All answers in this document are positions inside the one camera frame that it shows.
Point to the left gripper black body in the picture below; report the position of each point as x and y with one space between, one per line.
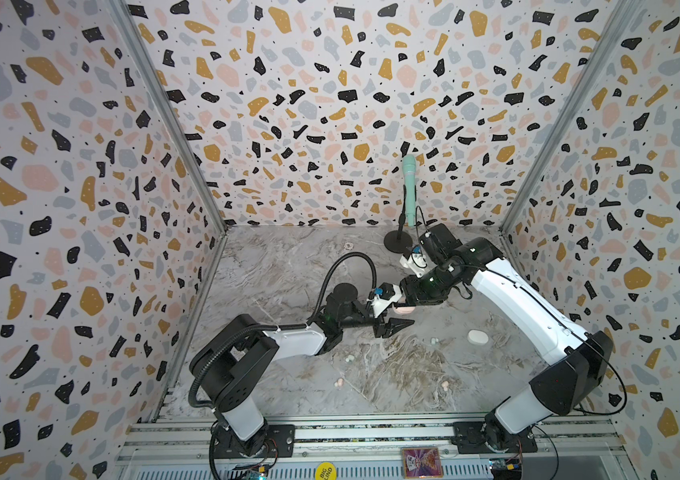
361 318

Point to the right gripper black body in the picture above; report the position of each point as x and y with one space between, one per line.
409 288

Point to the white earbud charging case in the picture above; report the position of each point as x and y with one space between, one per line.
478 337

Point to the pink white earbud case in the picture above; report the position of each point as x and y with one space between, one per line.
403 310

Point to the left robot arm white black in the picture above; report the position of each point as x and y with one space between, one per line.
227 370

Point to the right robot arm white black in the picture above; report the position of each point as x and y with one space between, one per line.
577 361

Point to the black microphone stand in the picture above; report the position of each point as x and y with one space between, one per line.
398 240

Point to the mint green microphone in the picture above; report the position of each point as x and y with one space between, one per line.
409 165

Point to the pink square tag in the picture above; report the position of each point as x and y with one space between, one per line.
422 463

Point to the yellow round sticker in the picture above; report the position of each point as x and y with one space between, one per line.
326 471

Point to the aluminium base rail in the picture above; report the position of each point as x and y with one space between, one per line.
370 446

